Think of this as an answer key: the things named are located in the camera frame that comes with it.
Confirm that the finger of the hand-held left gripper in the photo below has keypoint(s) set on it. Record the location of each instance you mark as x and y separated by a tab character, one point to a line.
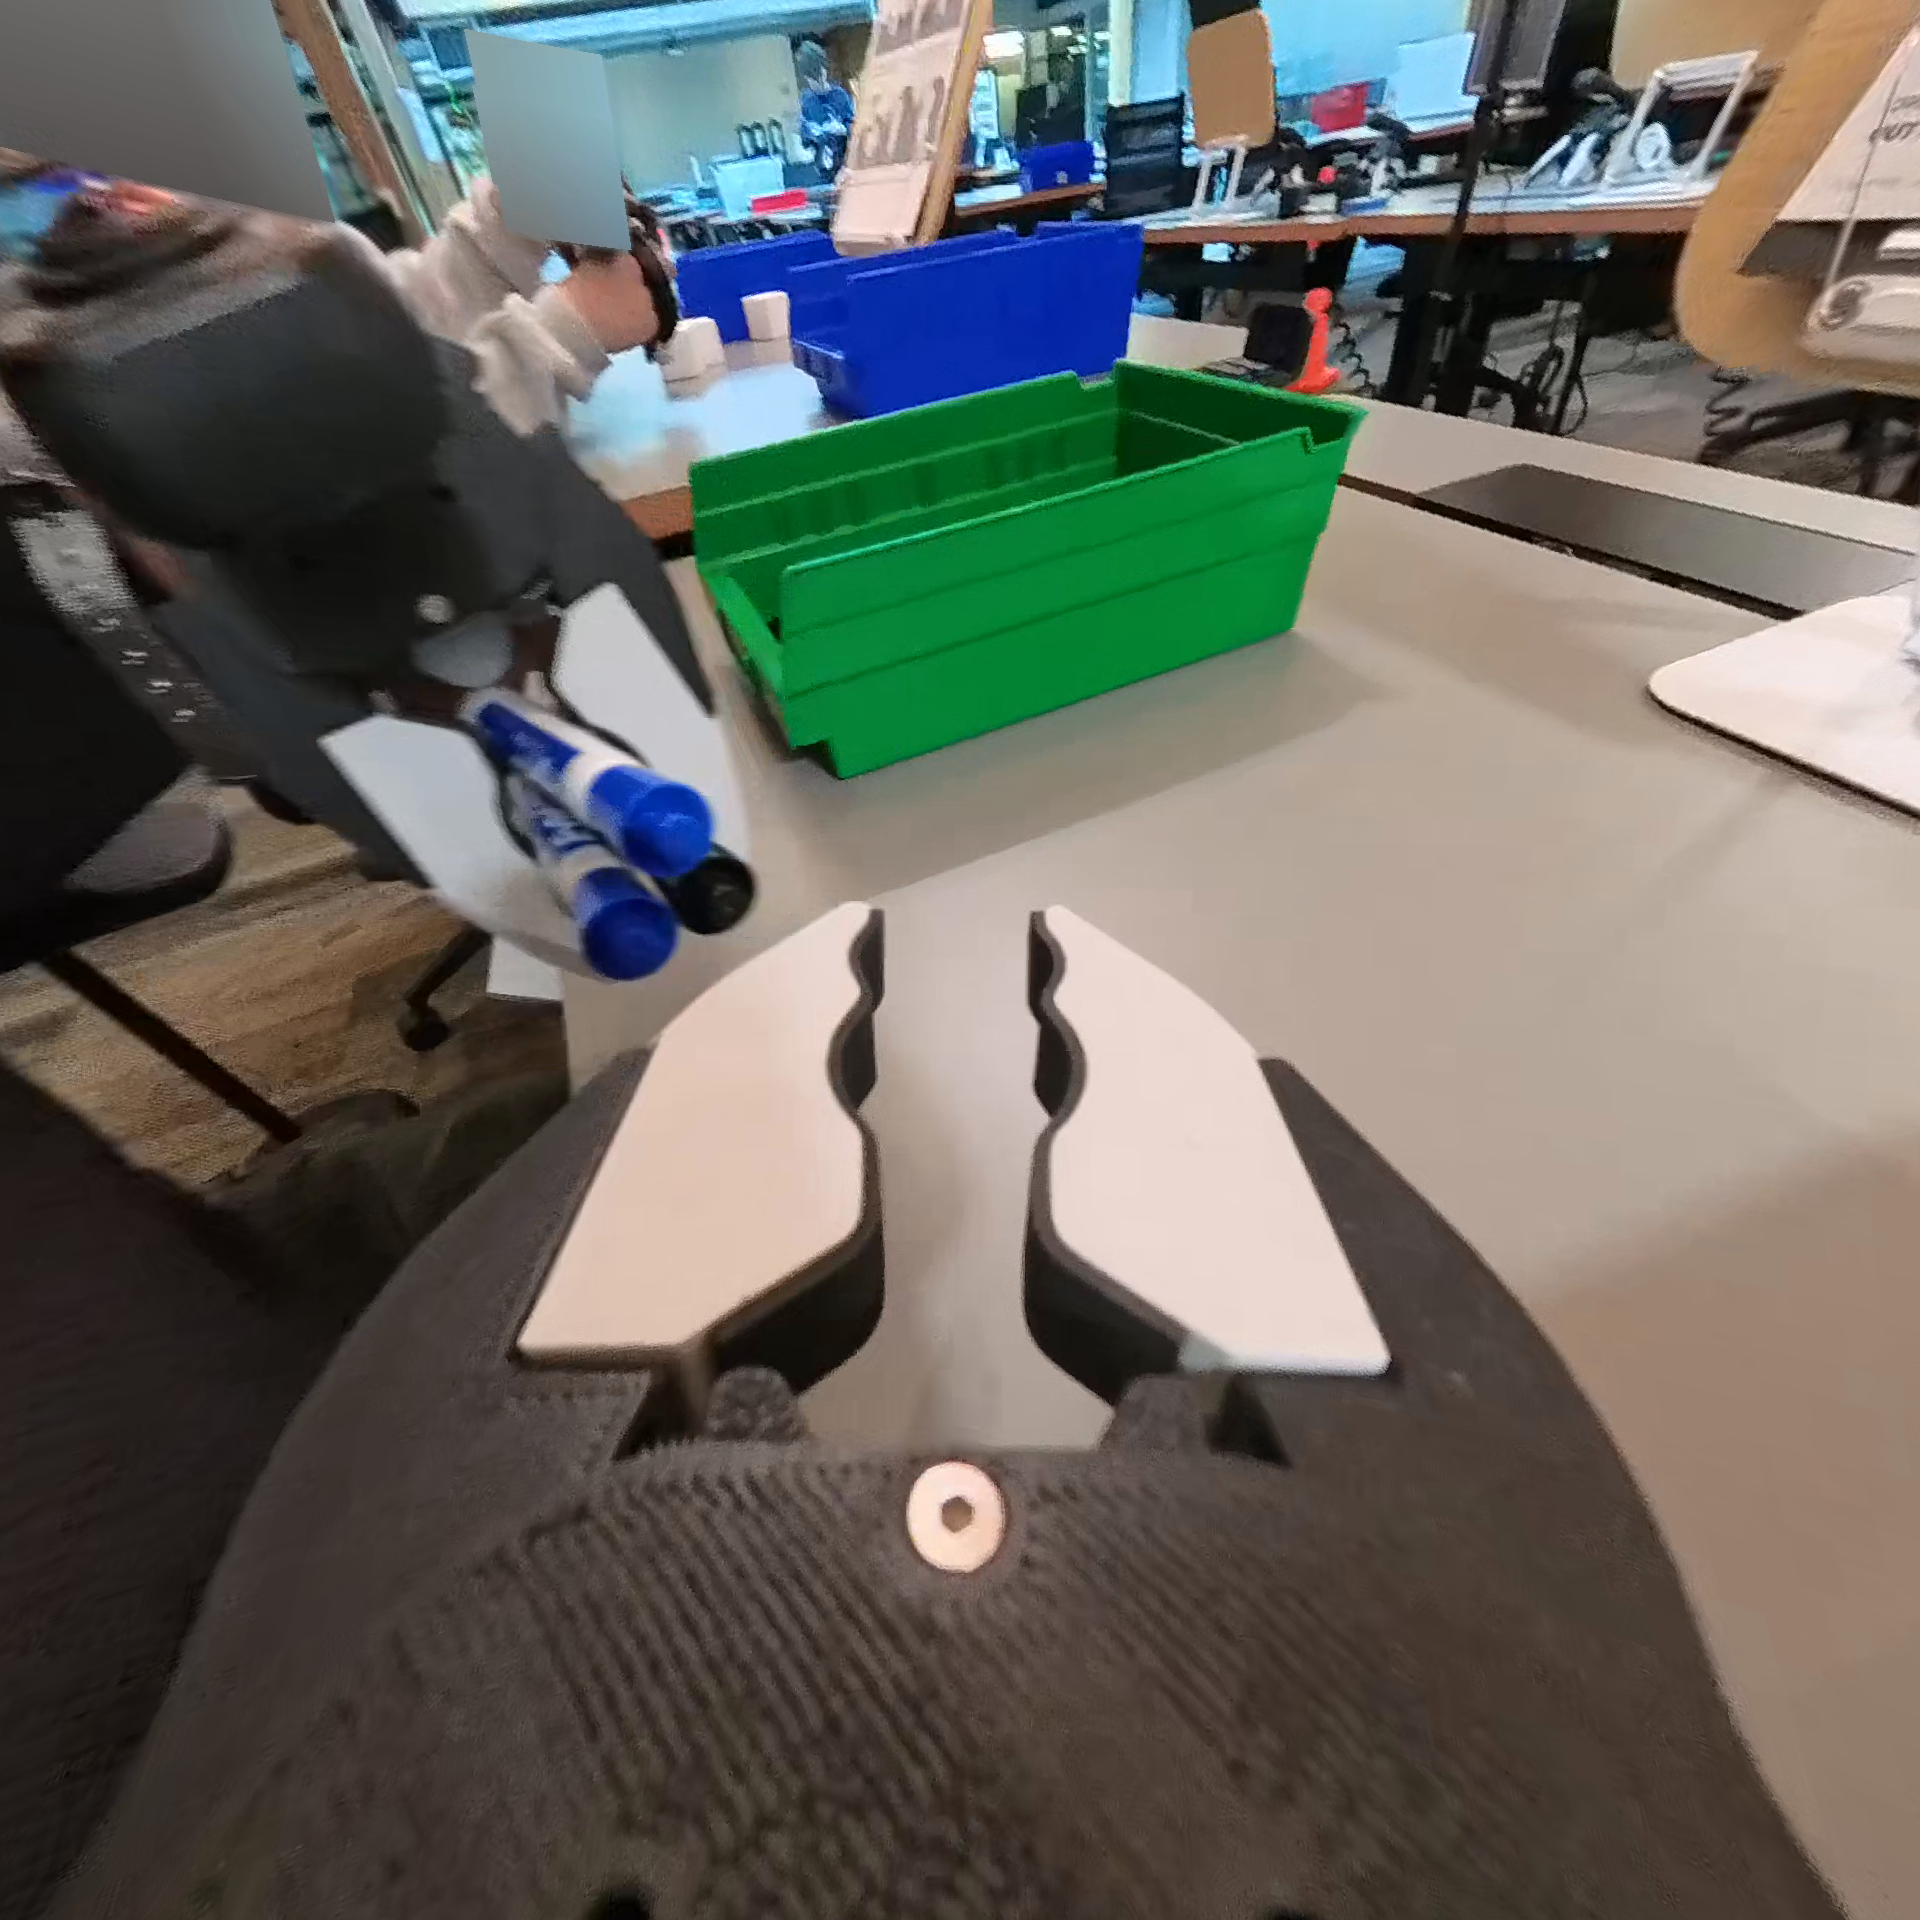
646	675
435	810

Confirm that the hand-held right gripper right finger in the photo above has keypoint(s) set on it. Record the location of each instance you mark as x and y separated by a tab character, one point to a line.
1202	1202

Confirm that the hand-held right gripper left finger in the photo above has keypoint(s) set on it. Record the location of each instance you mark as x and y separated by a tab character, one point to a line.
704	1186

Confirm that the blue dry erase marker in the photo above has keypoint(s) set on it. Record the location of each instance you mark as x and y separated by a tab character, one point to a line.
600	780
622	931

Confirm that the black dry erase marker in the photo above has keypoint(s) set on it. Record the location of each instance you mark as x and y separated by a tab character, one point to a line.
710	890

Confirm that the green plastic bin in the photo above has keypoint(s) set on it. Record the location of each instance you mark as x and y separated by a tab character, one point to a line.
1050	629

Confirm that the pale wooden-edged desk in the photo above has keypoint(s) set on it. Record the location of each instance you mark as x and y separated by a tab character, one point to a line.
661	435

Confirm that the grey desk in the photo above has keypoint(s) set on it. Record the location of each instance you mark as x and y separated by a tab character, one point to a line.
1501	974

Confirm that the silver wristwatch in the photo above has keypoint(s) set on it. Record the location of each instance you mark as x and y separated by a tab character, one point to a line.
119	629

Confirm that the small white box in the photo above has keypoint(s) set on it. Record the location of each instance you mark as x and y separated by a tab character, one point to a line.
694	354
767	316

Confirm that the large blue plastic bin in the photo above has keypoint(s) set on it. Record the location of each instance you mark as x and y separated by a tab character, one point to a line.
975	316

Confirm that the brown board document stand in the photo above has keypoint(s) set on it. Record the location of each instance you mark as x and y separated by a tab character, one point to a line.
902	150

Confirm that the small black red device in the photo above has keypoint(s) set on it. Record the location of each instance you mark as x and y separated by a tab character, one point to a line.
1271	340

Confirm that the black mesh office chair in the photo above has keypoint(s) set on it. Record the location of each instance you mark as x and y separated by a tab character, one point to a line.
1148	150

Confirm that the orange traffic cone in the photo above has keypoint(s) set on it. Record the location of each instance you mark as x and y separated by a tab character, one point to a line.
1318	354

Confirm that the white document stand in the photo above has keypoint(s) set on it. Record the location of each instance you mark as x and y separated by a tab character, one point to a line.
1799	692

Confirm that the black tripod stand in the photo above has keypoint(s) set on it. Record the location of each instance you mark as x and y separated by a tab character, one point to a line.
1478	224

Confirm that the printed instruction sheet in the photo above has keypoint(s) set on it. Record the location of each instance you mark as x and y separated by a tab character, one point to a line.
1875	181

